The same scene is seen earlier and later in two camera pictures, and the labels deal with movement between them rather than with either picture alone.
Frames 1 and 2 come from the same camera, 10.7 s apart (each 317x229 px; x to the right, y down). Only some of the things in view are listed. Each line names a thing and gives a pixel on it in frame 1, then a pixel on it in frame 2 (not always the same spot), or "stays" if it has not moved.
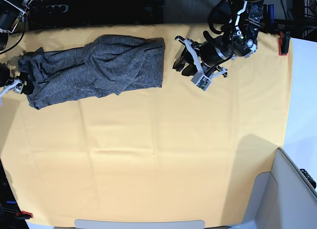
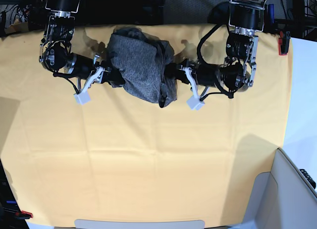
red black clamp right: x=284 y=40 stays
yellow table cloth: x=175 y=153 stays
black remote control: x=309 y=178 stays
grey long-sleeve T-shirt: x=109 y=64 -> x=141 y=58
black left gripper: x=17 y=84 -> x=100 y=74
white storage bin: x=284 y=198 stays
